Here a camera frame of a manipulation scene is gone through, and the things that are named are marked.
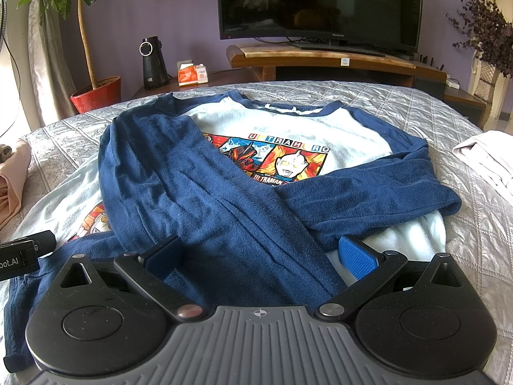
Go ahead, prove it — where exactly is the white folded garment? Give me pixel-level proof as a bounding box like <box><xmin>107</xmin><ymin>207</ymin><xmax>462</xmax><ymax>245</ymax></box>
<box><xmin>451</xmin><ymin>130</ymin><xmax>513</xmax><ymax>206</ymax></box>

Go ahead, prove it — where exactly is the woven floor vase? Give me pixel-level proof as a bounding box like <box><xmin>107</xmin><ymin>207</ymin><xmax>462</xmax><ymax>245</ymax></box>
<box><xmin>467</xmin><ymin>62</ymin><xmax>502</xmax><ymax>130</ymax></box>

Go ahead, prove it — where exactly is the red plant pot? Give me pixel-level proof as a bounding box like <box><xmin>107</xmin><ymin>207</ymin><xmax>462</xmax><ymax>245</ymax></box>
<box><xmin>70</xmin><ymin>76</ymin><xmax>122</xmax><ymax>115</ymax></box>

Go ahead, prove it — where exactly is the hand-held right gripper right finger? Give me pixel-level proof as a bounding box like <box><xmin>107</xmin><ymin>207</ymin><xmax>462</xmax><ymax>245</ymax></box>
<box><xmin>315</xmin><ymin>235</ymin><xmax>462</xmax><ymax>319</ymax></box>

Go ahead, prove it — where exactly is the dried dark flower bunch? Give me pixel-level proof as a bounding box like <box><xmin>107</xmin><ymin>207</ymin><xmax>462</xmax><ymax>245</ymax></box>
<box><xmin>446</xmin><ymin>0</ymin><xmax>513</xmax><ymax>79</ymax></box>

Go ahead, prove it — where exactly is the pale curtain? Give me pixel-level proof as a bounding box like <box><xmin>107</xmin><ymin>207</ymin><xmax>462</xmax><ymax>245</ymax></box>
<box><xmin>24</xmin><ymin>0</ymin><xmax>78</xmax><ymax>122</ymax></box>

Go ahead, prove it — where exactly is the dark wooden low cabinet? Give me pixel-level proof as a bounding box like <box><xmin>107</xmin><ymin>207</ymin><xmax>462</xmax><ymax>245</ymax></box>
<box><xmin>132</xmin><ymin>70</ymin><xmax>266</xmax><ymax>99</ymax></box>

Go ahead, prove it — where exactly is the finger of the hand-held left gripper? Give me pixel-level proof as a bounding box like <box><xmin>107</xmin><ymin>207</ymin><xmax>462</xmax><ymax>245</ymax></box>
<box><xmin>0</xmin><ymin>230</ymin><xmax>57</xmax><ymax>258</ymax></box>

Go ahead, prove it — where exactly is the pink folded garment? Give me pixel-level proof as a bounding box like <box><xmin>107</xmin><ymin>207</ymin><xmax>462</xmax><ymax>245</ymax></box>
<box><xmin>0</xmin><ymin>138</ymin><xmax>33</xmax><ymax>230</ymax></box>

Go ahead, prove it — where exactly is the light blue printed navy-sleeved shirt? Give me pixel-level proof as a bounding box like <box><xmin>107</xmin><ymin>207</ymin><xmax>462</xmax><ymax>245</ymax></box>
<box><xmin>4</xmin><ymin>90</ymin><xmax>462</xmax><ymax>374</ymax></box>

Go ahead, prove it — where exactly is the green potted tree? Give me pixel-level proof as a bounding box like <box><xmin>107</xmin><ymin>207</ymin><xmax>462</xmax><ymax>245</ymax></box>
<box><xmin>18</xmin><ymin>0</ymin><xmax>126</xmax><ymax>91</ymax></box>

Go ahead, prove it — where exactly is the black cylindrical appliance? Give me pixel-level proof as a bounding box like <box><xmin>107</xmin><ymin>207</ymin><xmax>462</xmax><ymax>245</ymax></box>
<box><xmin>139</xmin><ymin>37</ymin><xmax>170</xmax><ymax>90</ymax></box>

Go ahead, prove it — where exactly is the black standing fan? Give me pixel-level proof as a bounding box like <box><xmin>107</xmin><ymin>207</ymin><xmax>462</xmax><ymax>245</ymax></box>
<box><xmin>0</xmin><ymin>0</ymin><xmax>9</xmax><ymax>55</ymax></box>

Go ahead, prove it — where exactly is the black flat television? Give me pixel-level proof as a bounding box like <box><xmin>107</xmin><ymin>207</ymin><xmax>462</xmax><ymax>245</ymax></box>
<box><xmin>216</xmin><ymin>0</ymin><xmax>425</xmax><ymax>55</ymax></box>

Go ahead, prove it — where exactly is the grey quilted bedspread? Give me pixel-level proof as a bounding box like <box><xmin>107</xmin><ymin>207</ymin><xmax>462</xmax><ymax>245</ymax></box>
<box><xmin>0</xmin><ymin>80</ymin><xmax>513</xmax><ymax>385</ymax></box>

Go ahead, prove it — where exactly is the orange tissue pack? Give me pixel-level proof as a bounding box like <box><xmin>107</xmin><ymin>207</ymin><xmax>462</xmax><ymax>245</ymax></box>
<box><xmin>176</xmin><ymin>61</ymin><xmax>209</xmax><ymax>88</ymax></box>

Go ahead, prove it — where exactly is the wooden television stand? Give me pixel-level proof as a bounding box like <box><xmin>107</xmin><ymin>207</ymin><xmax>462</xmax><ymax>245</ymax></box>
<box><xmin>226</xmin><ymin>43</ymin><xmax>448</xmax><ymax>90</ymax></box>

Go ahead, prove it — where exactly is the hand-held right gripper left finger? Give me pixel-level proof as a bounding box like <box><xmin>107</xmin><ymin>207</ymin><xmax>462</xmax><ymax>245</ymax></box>
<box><xmin>60</xmin><ymin>235</ymin><xmax>204</xmax><ymax>322</ymax></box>

